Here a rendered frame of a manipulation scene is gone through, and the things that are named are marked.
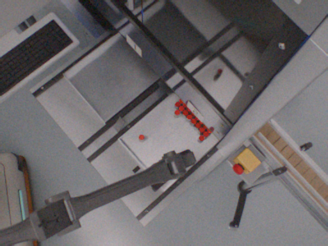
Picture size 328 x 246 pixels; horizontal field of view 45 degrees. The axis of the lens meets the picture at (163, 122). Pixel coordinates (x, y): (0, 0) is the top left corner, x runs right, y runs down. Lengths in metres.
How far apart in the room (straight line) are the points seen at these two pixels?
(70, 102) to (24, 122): 1.00
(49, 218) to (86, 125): 0.56
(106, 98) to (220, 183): 1.09
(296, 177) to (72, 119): 0.88
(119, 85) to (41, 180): 1.06
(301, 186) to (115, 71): 0.84
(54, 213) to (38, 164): 1.39
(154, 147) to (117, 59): 0.39
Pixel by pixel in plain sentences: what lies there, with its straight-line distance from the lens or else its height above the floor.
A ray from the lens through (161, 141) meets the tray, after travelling 1.52.
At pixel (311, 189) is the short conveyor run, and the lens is 1.53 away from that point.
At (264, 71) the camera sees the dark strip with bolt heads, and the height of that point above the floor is 1.60.
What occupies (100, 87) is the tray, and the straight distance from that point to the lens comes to 1.59.
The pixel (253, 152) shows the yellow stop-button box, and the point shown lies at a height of 1.03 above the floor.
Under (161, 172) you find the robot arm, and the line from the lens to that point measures 1.20.
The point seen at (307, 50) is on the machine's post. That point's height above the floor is 1.77.
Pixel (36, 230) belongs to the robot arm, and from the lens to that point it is 1.08.
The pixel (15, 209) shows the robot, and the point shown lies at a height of 0.28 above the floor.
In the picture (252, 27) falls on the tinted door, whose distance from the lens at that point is 0.81.
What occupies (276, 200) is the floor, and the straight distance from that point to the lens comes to 2.50.
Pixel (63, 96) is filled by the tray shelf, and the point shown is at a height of 0.88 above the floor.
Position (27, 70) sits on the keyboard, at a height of 0.83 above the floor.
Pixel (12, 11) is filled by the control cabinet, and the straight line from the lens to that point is 1.78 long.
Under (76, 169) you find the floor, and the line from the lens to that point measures 2.43.
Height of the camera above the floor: 2.37
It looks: 75 degrees down
